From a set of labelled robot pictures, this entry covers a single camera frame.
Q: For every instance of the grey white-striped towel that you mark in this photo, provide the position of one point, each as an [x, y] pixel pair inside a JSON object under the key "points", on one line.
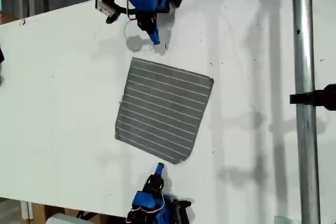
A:
{"points": [[162, 108]]}

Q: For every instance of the black clamp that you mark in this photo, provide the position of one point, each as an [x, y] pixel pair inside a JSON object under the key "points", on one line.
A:
{"points": [[315, 98]]}

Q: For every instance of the white box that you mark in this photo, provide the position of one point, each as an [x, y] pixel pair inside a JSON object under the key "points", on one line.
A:
{"points": [[63, 219]]}

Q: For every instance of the black object at table edge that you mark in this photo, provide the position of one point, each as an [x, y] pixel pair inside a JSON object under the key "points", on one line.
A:
{"points": [[1, 56]]}

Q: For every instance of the black grey-faced camera box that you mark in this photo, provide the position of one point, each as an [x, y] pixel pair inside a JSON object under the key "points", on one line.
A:
{"points": [[103, 5]]}

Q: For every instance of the steel post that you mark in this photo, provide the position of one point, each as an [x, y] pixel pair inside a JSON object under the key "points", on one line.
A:
{"points": [[305, 51]]}

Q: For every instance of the black camera stalk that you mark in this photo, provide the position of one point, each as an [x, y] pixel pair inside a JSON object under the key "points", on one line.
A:
{"points": [[113, 15], [185, 203]]}

